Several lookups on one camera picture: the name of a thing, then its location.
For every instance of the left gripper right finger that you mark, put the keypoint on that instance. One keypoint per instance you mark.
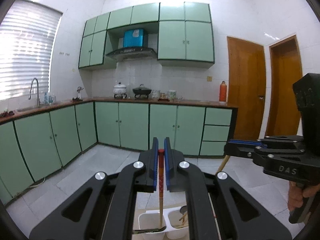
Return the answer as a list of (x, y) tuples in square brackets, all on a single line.
[(174, 180)]

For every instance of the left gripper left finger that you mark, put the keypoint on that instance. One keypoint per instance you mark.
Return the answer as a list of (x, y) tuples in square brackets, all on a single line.
[(147, 181)]

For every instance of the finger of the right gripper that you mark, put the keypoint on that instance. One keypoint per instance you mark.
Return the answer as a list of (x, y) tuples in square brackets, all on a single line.
[(246, 143), (236, 151)]

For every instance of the red bamboo chopstick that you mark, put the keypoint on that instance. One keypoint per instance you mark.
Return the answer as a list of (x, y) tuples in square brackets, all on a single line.
[(161, 184)]

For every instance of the black soup spoon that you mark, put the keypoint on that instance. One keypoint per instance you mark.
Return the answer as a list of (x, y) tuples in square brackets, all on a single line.
[(183, 210)]

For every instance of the black chopstick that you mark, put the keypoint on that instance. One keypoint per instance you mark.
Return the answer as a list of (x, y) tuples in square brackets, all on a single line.
[(141, 231)]

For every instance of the green lower kitchen cabinets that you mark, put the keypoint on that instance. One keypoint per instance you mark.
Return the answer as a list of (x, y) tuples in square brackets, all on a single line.
[(40, 142)]

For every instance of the green kitchen cabinets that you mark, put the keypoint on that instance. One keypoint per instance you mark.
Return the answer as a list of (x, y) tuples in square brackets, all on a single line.
[(180, 33), (40, 142)]

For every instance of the green upper kitchen cabinets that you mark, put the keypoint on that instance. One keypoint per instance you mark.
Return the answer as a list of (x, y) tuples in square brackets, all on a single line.
[(180, 33)]

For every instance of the right hand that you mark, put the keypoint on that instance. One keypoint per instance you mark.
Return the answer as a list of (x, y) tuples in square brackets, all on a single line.
[(296, 195)]

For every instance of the wooden door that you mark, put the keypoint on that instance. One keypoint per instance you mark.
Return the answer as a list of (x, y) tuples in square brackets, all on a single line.
[(286, 69), (247, 86)]

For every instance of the orange thermos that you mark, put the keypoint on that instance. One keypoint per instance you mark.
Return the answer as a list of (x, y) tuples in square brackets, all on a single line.
[(223, 92)]

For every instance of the white utensil holder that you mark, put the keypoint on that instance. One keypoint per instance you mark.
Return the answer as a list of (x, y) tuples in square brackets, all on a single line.
[(171, 224)]

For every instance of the black wok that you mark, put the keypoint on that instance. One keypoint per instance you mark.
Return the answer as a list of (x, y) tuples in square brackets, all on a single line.
[(141, 92)]

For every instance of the white cooking pot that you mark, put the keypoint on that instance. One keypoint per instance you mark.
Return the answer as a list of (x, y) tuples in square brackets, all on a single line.
[(120, 91)]

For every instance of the range hood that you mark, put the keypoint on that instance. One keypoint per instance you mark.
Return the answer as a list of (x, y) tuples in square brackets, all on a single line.
[(133, 44)]

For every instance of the window blind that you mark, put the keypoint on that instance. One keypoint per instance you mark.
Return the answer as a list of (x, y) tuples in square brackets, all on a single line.
[(28, 33)]

